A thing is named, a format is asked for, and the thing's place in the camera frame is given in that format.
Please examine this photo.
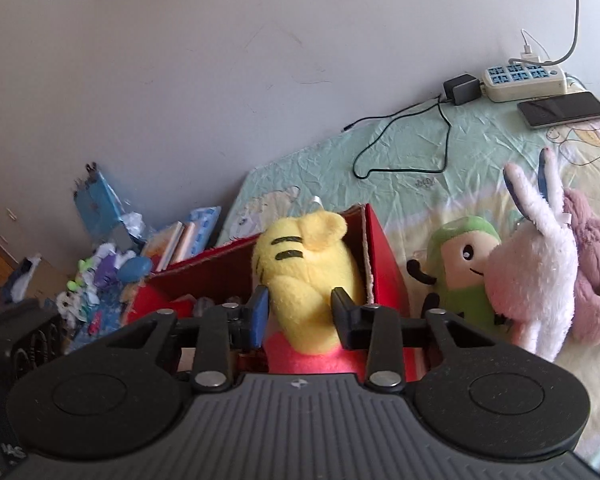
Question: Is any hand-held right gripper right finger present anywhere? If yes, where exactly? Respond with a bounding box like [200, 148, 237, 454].
[331, 287, 502, 394]

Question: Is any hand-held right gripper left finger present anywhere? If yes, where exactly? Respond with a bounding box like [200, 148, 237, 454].
[94, 285, 271, 394]

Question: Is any yellow bear plush toy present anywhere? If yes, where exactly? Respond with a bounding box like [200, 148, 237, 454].
[251, 209, 377, 376]

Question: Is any red cardboard box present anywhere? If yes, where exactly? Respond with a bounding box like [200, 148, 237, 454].
[125, 203, 429, 376]

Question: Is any green plush toy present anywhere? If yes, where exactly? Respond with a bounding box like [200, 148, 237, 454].
[406, 216, 512, 337]

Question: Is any white rabbit plush toy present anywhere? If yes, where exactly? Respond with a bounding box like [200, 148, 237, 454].
[483, 147, 580, 364]

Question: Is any pink plush toy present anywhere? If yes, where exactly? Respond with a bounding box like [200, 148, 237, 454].
[561, 187, 600, 345]

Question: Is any pile of small toys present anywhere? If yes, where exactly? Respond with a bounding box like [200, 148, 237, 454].
[54, 242, 142, 343]

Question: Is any stack of books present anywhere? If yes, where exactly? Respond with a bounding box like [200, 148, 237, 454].
[140, 207, 222, 272]

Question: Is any blue oval toy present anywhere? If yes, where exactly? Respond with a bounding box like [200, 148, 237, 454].
[117, 256, 154, 284]

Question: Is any crumpled foil wrapper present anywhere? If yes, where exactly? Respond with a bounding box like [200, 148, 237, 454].
[119, 212, 148, 242]

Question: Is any blue box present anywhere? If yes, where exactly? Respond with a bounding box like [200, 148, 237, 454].
[73, 162, 127, 242]

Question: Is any printed bed sheet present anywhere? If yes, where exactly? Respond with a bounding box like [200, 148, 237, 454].
[215, 85, 600, 480]

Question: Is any black power adapter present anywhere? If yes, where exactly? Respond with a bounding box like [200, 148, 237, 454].
[443, 74, 483, 106]

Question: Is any white power strip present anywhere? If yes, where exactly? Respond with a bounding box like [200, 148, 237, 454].
[481, 61, 569, 104]

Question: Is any black smartphone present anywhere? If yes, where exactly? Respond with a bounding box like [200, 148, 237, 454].
[517, 91, 600, 130]

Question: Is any white charger plug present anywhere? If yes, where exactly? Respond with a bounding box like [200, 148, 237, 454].
[520, 29, 561, 67]

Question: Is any black cable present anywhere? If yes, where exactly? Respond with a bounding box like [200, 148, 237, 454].
[342, 94, 454, 181]

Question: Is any grey power cord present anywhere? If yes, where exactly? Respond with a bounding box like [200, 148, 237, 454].
[544, 0, 581, 69]

